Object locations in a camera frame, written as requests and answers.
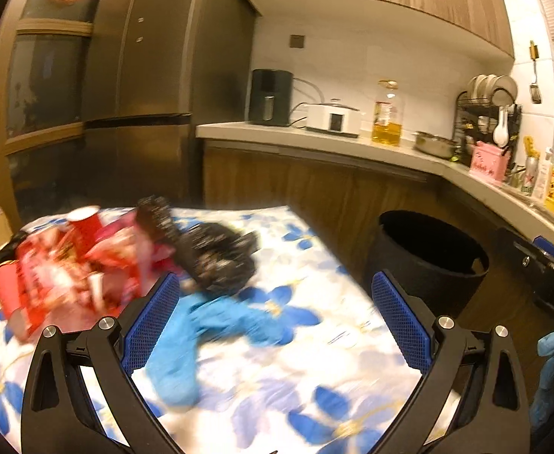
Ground blue disposable glove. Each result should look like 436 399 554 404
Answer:
145 291 322 408

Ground black dish rack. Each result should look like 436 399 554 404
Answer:
454 74 522 172

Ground wood framed glass door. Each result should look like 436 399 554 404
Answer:
0 0 109 230

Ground blue floral white tablecloth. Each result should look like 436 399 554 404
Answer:
0 204 462 454

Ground wooden kitchen cabinets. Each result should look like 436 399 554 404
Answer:
239 0 515 61
203 141 554 327

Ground wooden upper kitchen cabinets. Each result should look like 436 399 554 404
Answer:
239 0 515 61

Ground dark shiny snack wrapper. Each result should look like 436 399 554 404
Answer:
136 195 179 244

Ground appliance power cable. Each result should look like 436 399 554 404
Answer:
289 101 312 129

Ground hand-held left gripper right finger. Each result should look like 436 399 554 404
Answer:
370 269 531 454

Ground red paper cup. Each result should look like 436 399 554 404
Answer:
65 205 103 257

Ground person's right hand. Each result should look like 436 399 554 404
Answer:
529 327 554 430

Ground steel refrigerator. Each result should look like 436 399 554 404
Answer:
80 0 261 221

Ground black plastic bag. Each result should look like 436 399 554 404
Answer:
175 221 261 295

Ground white ladle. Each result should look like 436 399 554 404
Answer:
493 106 512 148

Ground steel pot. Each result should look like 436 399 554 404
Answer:
412 131 460 160

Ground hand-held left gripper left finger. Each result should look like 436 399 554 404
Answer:
20 272 183 454

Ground pink box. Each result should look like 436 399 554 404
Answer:
469 140 512 182

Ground white plastic bottle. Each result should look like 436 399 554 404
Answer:
532 147 554 200

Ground black air fryer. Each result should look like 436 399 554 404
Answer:
249 68 293 128

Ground white rice cooker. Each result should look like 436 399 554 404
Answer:
304 99 366 136

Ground cooking oil bottle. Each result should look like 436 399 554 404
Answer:
371 80 405 148

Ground hanging metal spatula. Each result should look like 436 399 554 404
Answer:
528 40 543 105

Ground wooden lower kitchen cabinets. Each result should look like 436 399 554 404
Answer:
203 141 554 327

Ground silver drink can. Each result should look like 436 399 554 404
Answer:
520 156 541 195

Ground black trash bin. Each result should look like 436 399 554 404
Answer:
364 210 490 322

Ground red snack packet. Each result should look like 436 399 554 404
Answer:
0 227 154 341

